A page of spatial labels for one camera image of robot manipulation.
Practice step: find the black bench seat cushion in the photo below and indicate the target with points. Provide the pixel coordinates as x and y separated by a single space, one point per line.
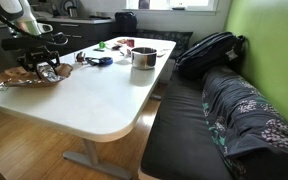
180 133

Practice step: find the black backpack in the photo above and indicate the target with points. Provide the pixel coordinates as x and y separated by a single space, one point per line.
210 53

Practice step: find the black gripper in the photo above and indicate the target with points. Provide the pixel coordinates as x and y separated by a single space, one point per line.
37 55

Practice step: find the grey metal table leg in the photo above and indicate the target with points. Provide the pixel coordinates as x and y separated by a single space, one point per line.
94 158

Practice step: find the dark kitchen cabinet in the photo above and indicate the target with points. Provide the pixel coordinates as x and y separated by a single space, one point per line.
80 31

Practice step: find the green round plastic toy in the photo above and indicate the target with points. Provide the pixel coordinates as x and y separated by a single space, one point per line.
102 44

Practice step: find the red soda can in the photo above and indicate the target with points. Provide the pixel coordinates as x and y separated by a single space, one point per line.
130 42

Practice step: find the small object on windowsill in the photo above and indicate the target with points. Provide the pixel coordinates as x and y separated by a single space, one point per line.
178 8

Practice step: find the plastic spoons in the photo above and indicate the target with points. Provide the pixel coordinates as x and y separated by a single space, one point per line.
49 74

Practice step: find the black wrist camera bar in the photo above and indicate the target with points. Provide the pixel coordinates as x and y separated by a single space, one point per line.
30 41

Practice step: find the blue tape roll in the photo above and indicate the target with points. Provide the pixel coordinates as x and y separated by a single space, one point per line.
106 60

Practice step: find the stainless steel pot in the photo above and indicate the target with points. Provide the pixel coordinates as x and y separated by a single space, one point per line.
144 58

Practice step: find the black marker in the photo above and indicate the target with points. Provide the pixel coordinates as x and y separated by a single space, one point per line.
98 50

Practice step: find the metal measuring spoon set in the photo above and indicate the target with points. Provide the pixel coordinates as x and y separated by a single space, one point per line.
2 87

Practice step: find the black bag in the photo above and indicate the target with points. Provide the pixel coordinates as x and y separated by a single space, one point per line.
125 23

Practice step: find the dark floral back cushion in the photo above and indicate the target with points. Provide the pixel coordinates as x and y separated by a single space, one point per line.
250 126
170 38

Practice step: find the white framed window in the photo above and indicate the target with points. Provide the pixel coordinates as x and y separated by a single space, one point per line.
174 4

